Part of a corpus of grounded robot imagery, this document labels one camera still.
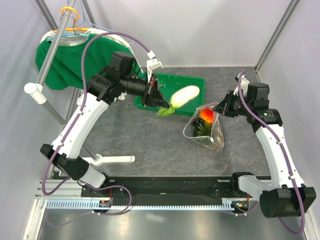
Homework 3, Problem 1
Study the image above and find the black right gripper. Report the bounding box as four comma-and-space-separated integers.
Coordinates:
212, 90, 253, 118

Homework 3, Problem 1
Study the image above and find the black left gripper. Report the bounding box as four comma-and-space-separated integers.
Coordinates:
121, 74, 170, 110

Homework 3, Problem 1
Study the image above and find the white radish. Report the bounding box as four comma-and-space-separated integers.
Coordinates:
157, 85, 200, 117

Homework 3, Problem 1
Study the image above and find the clear dotted zip top bag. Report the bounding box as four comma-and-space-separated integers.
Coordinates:
182, 102, 224, 147

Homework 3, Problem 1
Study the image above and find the dark purple grape bunch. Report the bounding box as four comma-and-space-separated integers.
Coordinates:
191, 117, 205, 137

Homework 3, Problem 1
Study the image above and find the orange carrot with green leaves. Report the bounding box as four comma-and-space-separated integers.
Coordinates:
200, 135, 225, 151

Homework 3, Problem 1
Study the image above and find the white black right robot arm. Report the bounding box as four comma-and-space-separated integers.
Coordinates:
213, 82, 317, 218

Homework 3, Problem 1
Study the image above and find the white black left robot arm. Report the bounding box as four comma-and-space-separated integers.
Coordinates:
40, 51, 170, 197

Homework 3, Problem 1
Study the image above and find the green plastic tray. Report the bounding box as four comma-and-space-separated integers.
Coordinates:
134, 72, 206, 117

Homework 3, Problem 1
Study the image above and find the white t-shirt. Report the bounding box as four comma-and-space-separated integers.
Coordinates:
45, 28, 133, 89

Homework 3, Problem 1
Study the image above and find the orange clothes hanger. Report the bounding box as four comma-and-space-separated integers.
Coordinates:
51, 5, 90, 35

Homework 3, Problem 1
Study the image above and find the teal clothes hanger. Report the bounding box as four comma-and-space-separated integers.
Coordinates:
45, 33, 89, 42

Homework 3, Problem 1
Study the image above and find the silver clothes rack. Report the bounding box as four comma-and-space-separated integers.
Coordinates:
23, 0, 136, 166

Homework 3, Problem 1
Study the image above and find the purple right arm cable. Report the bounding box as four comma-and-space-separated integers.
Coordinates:
224, 69, 306, 236

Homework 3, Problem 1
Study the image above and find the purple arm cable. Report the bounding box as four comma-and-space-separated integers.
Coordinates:
41, 31, 155, 228
224, 69, 306, 236

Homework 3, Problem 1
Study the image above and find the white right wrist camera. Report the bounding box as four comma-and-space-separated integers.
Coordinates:
233, 75, 250, 97

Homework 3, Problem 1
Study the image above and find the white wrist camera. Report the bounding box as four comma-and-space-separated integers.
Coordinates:
233, 75, 250, 97
146, 50, 164, 81

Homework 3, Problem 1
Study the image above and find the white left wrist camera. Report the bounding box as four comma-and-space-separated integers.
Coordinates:
146, 50, 164, 81

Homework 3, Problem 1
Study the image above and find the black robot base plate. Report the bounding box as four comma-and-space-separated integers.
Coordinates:
81, 175, 261, 201

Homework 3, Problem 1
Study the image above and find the white slotted cable duct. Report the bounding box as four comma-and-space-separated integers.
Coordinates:
46, 199, 240, 211

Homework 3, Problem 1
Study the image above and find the blue wire hanger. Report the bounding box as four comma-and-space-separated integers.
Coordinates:
77, 0, 134, 48

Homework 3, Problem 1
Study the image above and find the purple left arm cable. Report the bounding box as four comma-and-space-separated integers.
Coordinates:
41, 31, 155, 228

